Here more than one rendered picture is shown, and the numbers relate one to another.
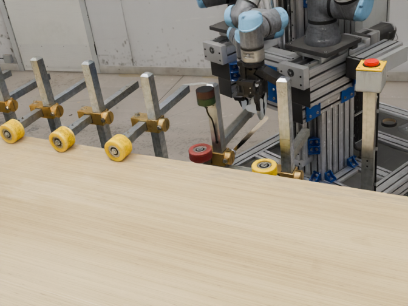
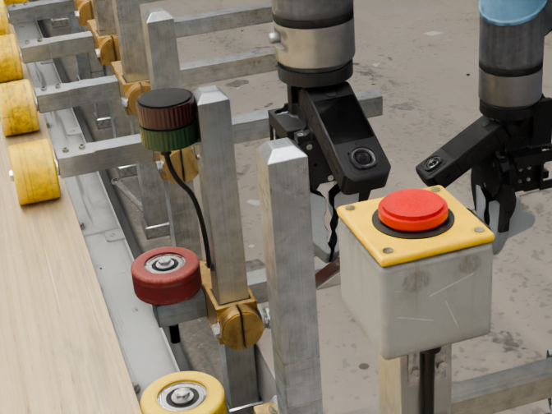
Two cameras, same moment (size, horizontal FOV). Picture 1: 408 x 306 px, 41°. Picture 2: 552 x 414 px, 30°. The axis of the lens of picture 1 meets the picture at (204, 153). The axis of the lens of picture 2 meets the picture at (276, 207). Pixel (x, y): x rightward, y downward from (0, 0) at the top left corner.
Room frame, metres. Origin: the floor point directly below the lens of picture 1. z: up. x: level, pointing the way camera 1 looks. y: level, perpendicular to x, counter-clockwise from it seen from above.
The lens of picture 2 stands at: (0.97, -0.80, 1.51)
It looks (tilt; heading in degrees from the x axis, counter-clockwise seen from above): 28 degrees down; 43
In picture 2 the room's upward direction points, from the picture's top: 5 degrees counter-clockwise
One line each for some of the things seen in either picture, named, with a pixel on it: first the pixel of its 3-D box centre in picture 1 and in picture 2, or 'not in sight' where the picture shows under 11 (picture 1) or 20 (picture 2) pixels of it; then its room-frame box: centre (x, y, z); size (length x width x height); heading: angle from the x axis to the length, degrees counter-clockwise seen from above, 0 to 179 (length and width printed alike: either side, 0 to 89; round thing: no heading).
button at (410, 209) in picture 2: (371, 63); (412, 215); (1.41, -0.49, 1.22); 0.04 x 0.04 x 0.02
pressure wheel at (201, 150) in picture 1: (201, 161); (170, 301); (1.63, 0.01, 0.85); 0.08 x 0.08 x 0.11
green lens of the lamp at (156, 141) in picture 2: (206, 99); (168, 130); (1.63, -0.03, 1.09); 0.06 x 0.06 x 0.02
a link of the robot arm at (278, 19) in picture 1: (266, 21); not in sight; (1.75, -0.26, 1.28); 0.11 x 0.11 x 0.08; 41
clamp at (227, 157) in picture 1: (214, 155); (224, 302); (1.68, -0.03, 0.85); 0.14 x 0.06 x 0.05; 59
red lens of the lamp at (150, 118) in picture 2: (205, 92); (165, 108); (1.63, -0.03, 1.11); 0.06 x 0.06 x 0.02
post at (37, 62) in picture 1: (51, 113); (112, 52); (2.05, 0.59, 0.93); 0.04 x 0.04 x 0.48; 59
